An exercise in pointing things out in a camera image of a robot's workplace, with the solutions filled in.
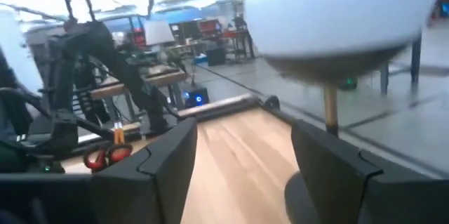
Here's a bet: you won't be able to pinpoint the black aluminium table frame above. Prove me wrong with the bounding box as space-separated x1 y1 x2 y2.
69 93 449 183

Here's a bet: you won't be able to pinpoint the grey workbench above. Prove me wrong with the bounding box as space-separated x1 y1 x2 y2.
380 32 422 97

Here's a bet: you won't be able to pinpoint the white globe table lamp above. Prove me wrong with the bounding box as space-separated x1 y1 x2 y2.
245 0 442 224

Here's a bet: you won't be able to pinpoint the black table with red top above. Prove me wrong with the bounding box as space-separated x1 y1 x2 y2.
220 27 256 60

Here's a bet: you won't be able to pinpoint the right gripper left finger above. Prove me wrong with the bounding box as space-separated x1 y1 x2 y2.
91 117 199 224

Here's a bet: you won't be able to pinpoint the monitor with red screen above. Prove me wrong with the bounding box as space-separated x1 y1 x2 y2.
197 18 222 39

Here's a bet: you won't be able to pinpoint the white board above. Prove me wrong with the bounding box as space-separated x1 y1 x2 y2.
143 19 175 46

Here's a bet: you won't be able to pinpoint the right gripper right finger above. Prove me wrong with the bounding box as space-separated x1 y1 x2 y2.
290 119 449 224

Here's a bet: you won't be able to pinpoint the black computer with blue light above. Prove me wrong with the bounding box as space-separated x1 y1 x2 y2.
183 86 210 109

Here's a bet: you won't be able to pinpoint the red-handled scissors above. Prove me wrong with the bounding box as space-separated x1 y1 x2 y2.
83 121 134 173

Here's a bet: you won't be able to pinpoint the black crate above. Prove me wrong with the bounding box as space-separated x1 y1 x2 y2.
205 46 227 67

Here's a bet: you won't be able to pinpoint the wooden background table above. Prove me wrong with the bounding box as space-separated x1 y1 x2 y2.
89 64 187 101

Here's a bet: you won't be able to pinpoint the computer tower with green lights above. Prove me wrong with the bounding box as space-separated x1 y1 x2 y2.
337 75 359 91

